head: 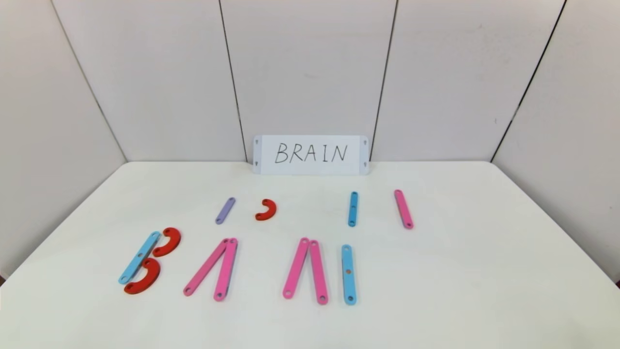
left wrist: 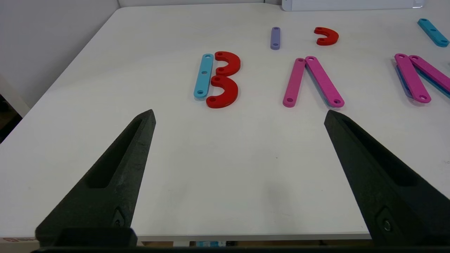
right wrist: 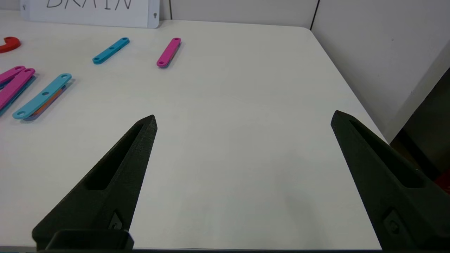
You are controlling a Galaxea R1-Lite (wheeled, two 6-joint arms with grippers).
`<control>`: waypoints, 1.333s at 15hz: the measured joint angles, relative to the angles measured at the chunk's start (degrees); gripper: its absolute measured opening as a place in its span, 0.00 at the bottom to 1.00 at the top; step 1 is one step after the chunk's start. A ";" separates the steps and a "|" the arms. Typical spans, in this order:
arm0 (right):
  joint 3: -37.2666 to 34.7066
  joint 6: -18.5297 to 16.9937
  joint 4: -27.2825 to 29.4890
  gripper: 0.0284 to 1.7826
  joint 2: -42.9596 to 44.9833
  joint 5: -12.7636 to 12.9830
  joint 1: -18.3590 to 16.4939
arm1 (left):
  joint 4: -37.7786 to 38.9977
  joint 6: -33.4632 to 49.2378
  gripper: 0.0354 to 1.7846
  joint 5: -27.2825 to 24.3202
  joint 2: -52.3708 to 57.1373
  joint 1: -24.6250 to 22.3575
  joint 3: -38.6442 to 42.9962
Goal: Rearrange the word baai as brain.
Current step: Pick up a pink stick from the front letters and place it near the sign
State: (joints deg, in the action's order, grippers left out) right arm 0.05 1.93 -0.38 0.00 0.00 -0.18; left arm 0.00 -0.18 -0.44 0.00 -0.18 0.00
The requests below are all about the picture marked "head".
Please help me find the pink bar with blue underside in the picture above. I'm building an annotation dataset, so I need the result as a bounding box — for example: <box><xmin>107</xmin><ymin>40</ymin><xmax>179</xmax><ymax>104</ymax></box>
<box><xmin>214</xmin><ymin>238</ymin><xmax>239</xmax><ymax>302</ymax></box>

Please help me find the long pink bar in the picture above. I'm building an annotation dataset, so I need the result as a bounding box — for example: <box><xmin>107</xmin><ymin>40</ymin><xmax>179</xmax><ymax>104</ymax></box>
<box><xmin>183</xmin><ymin>238</ymin><xmax>230</xmax><ymax>297</ymax></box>
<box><xmin>309</xmin><ymin>239</ymin><xmax>329</xmax><ymax>306</ymax></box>
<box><xmin>282</xmin><ymin>237</ymin><xmax>310</xmax><ymax>300</ymax></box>

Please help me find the white BRAIN sign card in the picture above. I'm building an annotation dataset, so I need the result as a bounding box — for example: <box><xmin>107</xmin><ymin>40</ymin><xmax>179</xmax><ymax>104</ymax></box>
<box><xmin>253</xmin><ymin>135</ymin><xmax>370</xmax><ymax>175</ymax></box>

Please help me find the small red arc piece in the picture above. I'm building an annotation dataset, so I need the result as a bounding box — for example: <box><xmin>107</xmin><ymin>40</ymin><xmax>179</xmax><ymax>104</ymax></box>
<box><xmin>255</xmin><ymin>199</ymin><xmax>277</xmax><ymax>221</ymax></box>

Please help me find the short purple bar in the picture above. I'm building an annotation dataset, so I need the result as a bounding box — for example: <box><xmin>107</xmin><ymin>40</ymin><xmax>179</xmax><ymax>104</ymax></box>
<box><xmin>216</xmin><ymin>197</ymin><xmax>236</xmax><ymax>225</ymax></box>

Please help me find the long blue bar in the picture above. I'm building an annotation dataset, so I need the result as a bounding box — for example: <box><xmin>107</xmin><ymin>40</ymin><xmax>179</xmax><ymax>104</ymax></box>
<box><xmin>118</xmin><ymin>231</ymin><xmax>161</xmax><ymax>285</ymax></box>
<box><xmin>341</xmin><ymin>244</ymin><xmax>357</xmax><ymax>306</ymax></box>

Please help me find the medium red arc piece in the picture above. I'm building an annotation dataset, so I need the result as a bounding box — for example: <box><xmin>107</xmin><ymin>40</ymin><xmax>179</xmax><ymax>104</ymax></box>
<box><xmin>152</xmin><ymin>227</ymin><xmax>182</xmax><ymax>258</ymax></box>

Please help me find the large red arc piece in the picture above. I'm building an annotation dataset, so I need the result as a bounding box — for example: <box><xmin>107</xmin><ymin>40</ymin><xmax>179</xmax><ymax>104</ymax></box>
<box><xmin>124</xmin><ymin>257</ymin><xmax>161</xmax><ymax>295</ymax></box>

